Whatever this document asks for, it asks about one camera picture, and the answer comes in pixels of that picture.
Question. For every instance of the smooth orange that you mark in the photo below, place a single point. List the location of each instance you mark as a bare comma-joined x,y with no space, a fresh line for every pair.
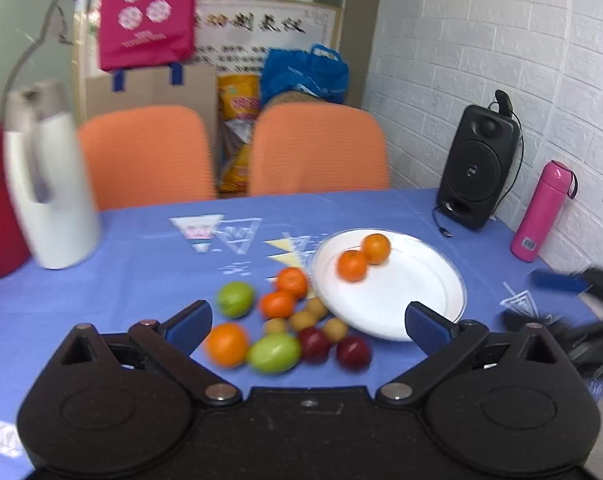
376,248

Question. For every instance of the white thermos jug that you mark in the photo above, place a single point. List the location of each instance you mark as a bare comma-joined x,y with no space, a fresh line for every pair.
47,176

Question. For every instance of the brown paper bag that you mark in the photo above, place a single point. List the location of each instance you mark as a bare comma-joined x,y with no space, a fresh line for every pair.
191,86

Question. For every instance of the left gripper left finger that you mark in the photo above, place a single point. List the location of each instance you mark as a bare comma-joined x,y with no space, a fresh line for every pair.
168,346

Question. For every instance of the dark red plum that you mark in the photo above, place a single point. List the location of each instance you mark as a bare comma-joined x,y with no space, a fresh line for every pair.
315,346

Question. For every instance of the large green apple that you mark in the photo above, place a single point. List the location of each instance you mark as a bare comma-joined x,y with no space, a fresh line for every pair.
275,354

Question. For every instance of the brown longan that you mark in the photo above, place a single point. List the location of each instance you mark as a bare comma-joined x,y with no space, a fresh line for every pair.
301,320
316,307
275,326
335,330

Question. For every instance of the magenta tote bag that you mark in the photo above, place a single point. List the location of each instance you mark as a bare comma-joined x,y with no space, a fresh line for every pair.
145,33

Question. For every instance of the mandarin back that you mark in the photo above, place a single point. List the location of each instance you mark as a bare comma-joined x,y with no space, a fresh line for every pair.
293,281

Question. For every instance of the mandarin with stem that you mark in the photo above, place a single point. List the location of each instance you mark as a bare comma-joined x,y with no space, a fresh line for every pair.
351,266

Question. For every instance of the right orange chair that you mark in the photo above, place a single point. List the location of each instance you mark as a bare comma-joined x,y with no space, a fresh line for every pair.
315,147

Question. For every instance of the left orange chair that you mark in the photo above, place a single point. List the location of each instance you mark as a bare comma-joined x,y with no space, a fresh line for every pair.
147,156

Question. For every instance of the blue patterned tablecloth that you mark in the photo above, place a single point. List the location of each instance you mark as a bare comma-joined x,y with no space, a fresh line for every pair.
79,401

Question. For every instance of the pink water bottle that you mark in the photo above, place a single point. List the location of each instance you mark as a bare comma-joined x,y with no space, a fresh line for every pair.
557,183

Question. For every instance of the orange chair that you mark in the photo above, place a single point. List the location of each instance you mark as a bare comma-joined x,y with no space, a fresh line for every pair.
147,156
315,147

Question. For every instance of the blue shopping bag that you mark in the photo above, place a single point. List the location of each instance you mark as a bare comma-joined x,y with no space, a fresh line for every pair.
319,72

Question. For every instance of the white plate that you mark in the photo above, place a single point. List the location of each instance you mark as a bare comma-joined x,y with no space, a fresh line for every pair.
414,271

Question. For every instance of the large orange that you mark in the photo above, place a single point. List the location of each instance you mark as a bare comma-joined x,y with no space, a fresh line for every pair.
227,345

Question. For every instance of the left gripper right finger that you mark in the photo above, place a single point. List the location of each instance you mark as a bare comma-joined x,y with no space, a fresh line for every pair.
449,348

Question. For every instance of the small green apple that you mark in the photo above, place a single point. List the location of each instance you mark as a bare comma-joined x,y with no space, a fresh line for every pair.
235,299

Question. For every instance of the poster with chinese text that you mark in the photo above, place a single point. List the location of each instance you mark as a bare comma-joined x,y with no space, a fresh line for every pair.
235,36

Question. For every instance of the yellow snack bag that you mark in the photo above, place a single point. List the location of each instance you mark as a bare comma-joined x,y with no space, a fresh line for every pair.
239,107

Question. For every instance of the black speaker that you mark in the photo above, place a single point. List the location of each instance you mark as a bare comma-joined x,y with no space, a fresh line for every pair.
480,159

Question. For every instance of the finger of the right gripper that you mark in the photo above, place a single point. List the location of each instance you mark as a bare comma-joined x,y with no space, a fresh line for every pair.
582,344
589,281

